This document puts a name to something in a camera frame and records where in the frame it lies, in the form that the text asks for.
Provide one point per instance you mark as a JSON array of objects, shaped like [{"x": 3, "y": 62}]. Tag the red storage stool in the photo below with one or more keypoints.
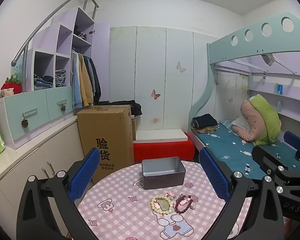
[{"x": 162, "y": 151}]

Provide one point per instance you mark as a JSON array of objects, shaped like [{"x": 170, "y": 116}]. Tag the blue printed bedsheet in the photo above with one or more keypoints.
[{"x": 227, "y": 145}]

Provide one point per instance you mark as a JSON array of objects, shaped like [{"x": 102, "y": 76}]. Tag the light blue shirt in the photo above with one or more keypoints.
[{"x": 75, "y": 80}]

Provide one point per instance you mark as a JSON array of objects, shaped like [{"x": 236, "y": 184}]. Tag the grey round fixture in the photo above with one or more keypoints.
[{"x": 268, "y": 59}]

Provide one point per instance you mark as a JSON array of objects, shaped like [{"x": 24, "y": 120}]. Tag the white wardrobe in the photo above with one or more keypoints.
[{"x": 150, "y": 65}]

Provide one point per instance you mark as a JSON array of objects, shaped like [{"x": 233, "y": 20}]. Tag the white pillow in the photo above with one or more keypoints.
[{"x": 240, "y": 123}]

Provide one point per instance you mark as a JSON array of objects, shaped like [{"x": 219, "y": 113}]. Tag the pine cone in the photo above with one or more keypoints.
[
  {"x": 24, "y": 123},
  {"x": 63, "y": 108}
]

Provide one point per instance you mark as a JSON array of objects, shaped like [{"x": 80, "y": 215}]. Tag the red strawberry plush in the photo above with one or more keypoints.
[{"x": 11, "y": 86}]

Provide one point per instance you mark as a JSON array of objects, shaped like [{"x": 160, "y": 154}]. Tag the purple stair shelf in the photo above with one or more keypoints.
[{"x": 47, "y": 35}]

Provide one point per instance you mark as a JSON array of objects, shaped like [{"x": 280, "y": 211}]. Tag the yellow jacket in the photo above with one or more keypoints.
[{"x": 86, "y": 85}]

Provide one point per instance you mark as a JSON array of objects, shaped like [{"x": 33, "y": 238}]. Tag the folded dark clothes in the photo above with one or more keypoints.
[{"x": 205, "y": 121}]

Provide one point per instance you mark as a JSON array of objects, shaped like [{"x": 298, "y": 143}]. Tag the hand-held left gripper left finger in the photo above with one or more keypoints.
[{"x": 81, "y": 173}]

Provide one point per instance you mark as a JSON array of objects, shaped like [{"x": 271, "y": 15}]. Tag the dark hanging jackets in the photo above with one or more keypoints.
[{"x": 96, "y": 85}]

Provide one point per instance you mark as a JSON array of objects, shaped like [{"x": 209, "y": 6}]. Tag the pink bow hair clip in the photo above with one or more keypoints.
[{"x": 169, "y": 194}]

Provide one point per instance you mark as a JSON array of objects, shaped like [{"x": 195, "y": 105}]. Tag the pink checkered tablecloth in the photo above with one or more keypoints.
[{"x": 120, "y": 185}]

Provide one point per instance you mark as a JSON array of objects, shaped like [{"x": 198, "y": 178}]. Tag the pink butterfly sticker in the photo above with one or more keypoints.
[{"x": 155, "y": 94}]

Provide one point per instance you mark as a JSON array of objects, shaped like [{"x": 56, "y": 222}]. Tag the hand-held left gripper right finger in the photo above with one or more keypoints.
[{"x": 213, "y": 175}]

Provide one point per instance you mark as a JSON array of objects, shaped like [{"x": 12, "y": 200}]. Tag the teal bunk bed frame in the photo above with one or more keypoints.
[{"x": 240, "y": 48}]

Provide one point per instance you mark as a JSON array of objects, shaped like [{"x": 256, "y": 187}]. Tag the clothes in shelf cubby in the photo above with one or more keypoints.
[{"x": 81, "y": 33}]

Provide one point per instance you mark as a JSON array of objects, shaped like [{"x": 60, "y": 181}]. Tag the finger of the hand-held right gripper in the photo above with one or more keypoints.
[
  {"x": 296, "y": 141},
  {"x": 265, "y": 160}
]

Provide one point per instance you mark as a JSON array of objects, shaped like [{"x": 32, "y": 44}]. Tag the pink quilt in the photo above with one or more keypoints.
[{"x": 248, "y": 112}]

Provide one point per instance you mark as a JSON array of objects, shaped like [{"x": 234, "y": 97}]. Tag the green quilt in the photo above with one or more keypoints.
[{"x": 265, "y": 120}]

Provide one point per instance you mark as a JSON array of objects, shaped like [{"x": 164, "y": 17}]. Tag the pale green stone pendant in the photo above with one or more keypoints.
[{"x": 163, "y": 205}]

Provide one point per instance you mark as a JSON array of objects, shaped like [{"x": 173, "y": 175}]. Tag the beige butterfly sticker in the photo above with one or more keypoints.
[{"x": 180, "y": 67}]

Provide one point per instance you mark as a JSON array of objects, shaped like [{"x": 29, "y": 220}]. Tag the folded jeans stack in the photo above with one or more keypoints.
[
  {"x": 60, "y": 78},
  {"x": 43, "y": 82}
]

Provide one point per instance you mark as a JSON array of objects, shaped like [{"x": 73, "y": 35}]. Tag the black clothing pile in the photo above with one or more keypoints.
[{"x": 136, "y": 108}]

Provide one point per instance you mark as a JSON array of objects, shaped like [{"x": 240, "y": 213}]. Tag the grey metal handrail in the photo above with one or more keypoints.
[{"x": 52, "y": 15}]

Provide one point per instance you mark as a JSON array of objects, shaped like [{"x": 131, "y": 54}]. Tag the grey metal tin box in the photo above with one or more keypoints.
[{"x": 162, "y": 180}]

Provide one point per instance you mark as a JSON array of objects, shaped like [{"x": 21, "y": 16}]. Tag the teal drawer cabinet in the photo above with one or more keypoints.
[{"x": 20, "y": 107}]

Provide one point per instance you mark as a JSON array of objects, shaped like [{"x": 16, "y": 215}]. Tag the beige cabinet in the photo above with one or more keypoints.
[{"x": 27, "y": 160}]

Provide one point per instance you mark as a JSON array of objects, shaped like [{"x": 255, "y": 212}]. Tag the tall cardboard box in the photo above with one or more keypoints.
[{"x": 102, "y": 130}]

